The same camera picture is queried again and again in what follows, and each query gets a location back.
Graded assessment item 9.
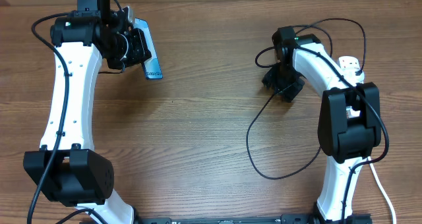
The Samsung Galaxy smartphone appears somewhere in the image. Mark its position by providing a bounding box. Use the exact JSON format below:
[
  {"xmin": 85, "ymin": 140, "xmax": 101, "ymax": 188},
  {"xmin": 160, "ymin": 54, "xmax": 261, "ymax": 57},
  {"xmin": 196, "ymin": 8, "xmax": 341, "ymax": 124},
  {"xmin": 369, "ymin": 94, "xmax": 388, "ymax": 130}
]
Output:
[{"xmin": 134, "ymin": 18, "xmax": 163, "ymax": 80}]

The black USB charging cable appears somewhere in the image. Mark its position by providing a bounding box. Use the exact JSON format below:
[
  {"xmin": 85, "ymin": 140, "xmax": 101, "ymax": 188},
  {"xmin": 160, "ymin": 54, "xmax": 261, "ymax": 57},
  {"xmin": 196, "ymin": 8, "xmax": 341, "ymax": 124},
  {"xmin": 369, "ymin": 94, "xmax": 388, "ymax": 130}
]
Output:
[{"xmin": 245, "ymin": 18, "xmax": 367, "ymax": 181}]

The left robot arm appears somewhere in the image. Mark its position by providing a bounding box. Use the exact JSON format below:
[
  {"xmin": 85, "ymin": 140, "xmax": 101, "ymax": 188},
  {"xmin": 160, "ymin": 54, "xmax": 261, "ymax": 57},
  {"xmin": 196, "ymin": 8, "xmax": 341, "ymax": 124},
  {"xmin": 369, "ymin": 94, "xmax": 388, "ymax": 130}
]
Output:
[{"xmin": 23, "ymin": 0, "xmax": 163, "ymax": 223}]

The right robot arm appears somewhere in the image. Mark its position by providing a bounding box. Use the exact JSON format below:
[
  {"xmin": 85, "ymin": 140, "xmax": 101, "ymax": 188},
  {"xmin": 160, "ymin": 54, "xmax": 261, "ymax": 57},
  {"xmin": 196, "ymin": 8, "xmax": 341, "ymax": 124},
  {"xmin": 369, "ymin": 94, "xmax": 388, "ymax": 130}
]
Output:
[{"xmin": 262, "ymin": 26, "xmax": 385, "ymax": 223}]

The white charger plug adapter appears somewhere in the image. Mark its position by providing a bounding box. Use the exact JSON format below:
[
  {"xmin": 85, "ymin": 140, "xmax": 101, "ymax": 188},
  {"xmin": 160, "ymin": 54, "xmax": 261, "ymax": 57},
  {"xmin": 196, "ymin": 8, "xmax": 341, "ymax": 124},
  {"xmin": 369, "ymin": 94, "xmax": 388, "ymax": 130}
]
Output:
[{"xmin": 343, "ymin": 69, "xmax": 365, "ymax": 86}]

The white power strip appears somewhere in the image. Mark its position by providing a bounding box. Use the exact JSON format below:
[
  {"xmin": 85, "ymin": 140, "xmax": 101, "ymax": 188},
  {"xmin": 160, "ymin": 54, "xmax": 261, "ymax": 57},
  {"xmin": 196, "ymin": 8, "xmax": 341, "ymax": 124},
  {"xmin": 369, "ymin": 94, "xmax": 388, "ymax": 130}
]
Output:
[{"xmin": 338, "ymin": 55, "xmax": 367, "ymax": 119}]

